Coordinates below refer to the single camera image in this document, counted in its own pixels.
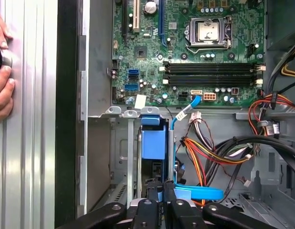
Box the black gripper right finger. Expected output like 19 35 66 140
163 181 278 229

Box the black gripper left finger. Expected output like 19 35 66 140
77 181 162 229

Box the light blue SATA wire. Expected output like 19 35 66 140
156 94 224 203

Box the orange power wire black connector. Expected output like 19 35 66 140
175 136 254 208

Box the hard disk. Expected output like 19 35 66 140
137 115 177 203

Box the silver disk bay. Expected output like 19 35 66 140
86 106 179 229

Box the person's bare hand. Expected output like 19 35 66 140
0 13 16 125

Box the silver optical drive cage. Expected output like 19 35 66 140
235 143 295 229

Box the white paper label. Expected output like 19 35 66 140
134 94 146 108

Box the black RAM slot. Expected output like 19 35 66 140
163 61 266 68
163 75 264 81
163 67 266 73
163 80 264 87

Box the black open PC case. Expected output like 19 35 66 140
54 0 295 229

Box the green motherboard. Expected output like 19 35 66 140
111 0 267 105

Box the silver CPU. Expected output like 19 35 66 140
196 19 222 43

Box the metal CPU socket cover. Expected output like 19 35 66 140
186 15 234 51

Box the blue expansion slot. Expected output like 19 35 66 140
158 0 166 48

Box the black expansion slot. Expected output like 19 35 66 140
122 0 129 42

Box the white expansion slot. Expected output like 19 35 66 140
132 0 141 33

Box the silver coin cell battery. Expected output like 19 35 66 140
143 1 158 14

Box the grey power supply unit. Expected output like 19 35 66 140
266 0 295 52

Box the multicoloured wire white connector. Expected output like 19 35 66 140
185 111 216 153

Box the black cable bundle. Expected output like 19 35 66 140
204 135 295 191

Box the orange red wire bundle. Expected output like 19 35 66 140
247 92 295 140

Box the yellow black wire bundle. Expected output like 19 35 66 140
266 44 295 96

